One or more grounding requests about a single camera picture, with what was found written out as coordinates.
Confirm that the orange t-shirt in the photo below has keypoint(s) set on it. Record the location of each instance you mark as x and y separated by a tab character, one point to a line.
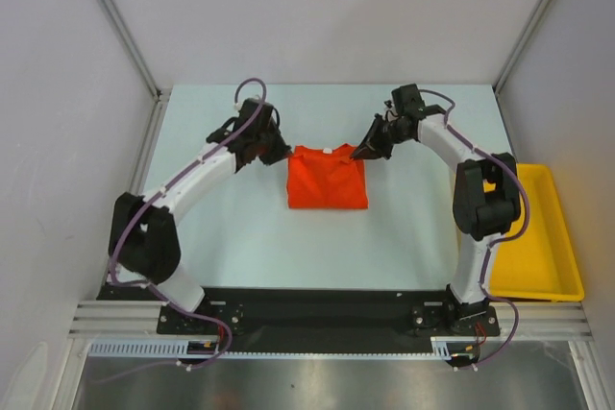
326	179

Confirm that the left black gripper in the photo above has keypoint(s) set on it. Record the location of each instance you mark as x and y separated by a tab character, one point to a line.
281	151

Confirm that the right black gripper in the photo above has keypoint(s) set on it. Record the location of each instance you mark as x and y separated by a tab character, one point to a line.
381	134

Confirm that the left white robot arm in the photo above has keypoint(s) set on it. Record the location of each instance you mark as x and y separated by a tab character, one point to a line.
144	236

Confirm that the white slotted cable duct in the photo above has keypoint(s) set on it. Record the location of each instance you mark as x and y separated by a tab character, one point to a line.
198	350

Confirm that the yellow plastic bin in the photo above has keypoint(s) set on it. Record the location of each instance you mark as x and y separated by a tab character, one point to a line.
540	264

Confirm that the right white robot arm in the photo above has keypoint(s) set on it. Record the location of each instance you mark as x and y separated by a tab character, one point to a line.
488	196

